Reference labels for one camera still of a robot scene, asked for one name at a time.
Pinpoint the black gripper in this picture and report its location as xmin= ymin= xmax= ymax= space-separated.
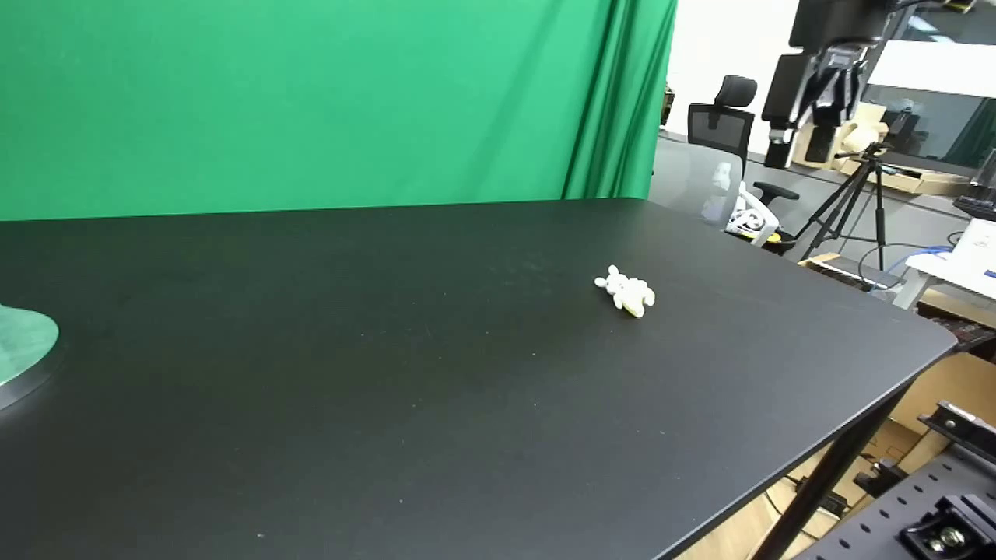
xmin=763 ymin=0 xmax=904 ymax=163

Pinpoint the white plush toy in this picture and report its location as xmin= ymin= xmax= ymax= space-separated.
xmin=593 ymin=262 xmax=660 ymax=319

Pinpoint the brown cardboard box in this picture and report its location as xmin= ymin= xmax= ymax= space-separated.
xmin=830 ymin=98 xmax=895 ymax=160

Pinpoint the black office chair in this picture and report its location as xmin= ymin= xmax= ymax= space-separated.
xmin=684 ymin=71 xmax=803 ymax=205

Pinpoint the black white checker board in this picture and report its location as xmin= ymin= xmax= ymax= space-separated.
xmin=727 ymin=182 xmax=781 ymax=249

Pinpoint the grey glossy desk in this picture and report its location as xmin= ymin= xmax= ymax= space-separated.
xmin=651 ymin=135 xmax=752 ymax=231

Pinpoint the white paper stack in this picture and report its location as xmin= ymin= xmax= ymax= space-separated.
xmin=904 ymin=213 xmax=996 ymax=304

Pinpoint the black table leg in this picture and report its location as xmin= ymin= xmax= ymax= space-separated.
xmin=752 ymin=386 xmax=913 ymax=560

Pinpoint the black perforated metal board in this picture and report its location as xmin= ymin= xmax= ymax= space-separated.
xmin=796 ymin=402 xmax=996 ymax=560

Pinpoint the green screen curtain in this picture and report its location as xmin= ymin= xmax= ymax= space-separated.
xmin=0 ymin=0 xmax=683 ymax=224

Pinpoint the black camera tripod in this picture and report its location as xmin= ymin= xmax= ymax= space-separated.
xmin=792 ymin=142 xmax=898 ymax=275

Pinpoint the round pale green base plate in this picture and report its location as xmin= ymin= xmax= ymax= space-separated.
xmin=0 ymin=302 xmax=63 ymax=393

